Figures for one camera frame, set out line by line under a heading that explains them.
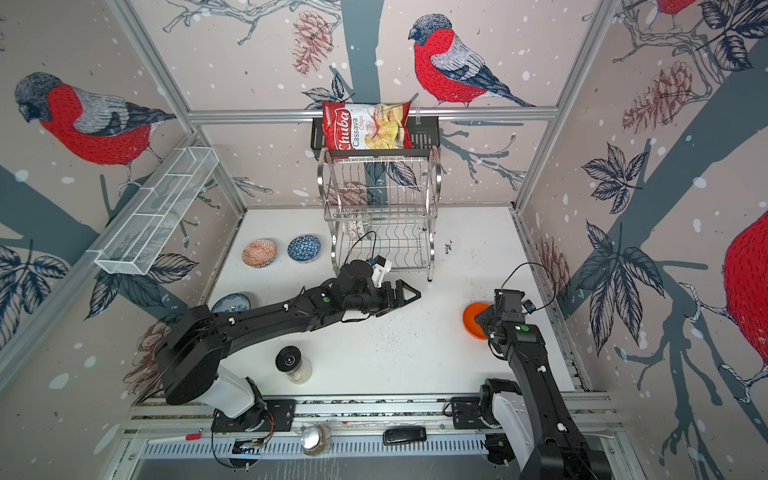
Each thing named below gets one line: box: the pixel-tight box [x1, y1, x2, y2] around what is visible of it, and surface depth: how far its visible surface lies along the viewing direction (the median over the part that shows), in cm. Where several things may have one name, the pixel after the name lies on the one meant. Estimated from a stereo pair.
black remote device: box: [382, 426, 427, 445], surface depth 70 cm
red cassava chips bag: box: [322, 101, 413, 151], surface depth 90 cm
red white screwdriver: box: [147, 433, 203, 444], surface depth 72 cm
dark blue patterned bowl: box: [287, 235, 322, 263], surface depth 108 cm
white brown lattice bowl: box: [347, 220, 358, 242], surface depth 100 cm
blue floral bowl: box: [211, 293, 251, 313], surface depth 92 cm
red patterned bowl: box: [242, 238, 277, 268], surface depth 106 cm
